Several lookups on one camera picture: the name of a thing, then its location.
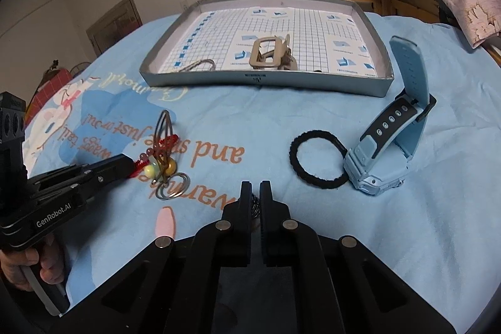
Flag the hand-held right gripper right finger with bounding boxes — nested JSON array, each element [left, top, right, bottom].
[[259, 181, 457, 334]]

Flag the black braided hair tie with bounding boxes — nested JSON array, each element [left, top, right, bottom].
[[290, 131, 350, 189]]

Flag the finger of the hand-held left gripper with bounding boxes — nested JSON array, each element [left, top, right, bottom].
[[38, 168, 134, 204], [30, 154, 136, 191]]

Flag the beige hair claw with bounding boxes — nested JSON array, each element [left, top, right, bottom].
[[248, 33, 298, 70]]

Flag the light blue wrist watch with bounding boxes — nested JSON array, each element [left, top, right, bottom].
[[343, 37, 438, 198]]

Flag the person's left hand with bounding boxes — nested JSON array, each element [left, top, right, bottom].
[[0, 232, 70, 291]]

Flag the wire fan guard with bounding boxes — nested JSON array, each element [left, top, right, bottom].
[[70, 61, 92, 78]]

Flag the thin grey hair tie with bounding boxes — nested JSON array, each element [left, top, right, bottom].
[[178, 59, 217, 73]]

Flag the brown wooden door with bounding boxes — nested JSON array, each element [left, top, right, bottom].
[[86, 0, 142, 57]]

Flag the grey tray with grid paper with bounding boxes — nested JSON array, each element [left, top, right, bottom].
[[140, 0, 394, 99]]

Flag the thin hair tie yellow beads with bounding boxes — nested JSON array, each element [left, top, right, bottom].
[[143, 158, 191, 199]]

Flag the wooden bed side rail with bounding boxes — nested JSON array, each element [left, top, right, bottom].
[[483, 39, 501, 66]]

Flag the red plaid cloth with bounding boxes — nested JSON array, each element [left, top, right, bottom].
[[23, 68, 73, 117]]

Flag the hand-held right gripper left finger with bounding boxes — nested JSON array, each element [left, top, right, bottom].
[[51, 181, 252, 334]]

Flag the red bead bracelet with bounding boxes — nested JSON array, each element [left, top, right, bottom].
[[131, 136, 178, 178]]

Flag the wooden headboard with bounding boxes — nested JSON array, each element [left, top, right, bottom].
[[184, 0, 443, 23]]

